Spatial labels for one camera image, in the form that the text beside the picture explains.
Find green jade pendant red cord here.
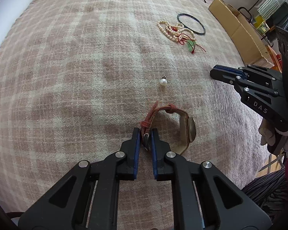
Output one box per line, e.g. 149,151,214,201
170,25,207,54

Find gold watch red strap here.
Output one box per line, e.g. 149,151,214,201
139,101,197,155

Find single pearl earring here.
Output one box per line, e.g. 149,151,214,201
159,76,167,87

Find small pearl bead strand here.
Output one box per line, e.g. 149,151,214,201
157,21,196,43

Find dark bangle bracelet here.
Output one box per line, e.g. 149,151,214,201
177,13,207,35

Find white gloved right hand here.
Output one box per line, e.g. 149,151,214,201
259,118,288,158

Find cardboard box tray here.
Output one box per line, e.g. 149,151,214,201
209,0,274,68

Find black clothes rack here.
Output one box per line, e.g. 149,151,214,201
238,0,273,46

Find yellow green box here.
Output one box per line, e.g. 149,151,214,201
254,15,270,35

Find striped dark fabric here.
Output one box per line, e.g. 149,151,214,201
242,169,288,222

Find dark hanging clothes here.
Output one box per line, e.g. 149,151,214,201
267,2,288,30

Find striped hanging cloth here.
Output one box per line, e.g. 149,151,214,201
256,0,286,20

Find pink plaid blanket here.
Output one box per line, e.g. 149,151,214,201
0,0,270,230

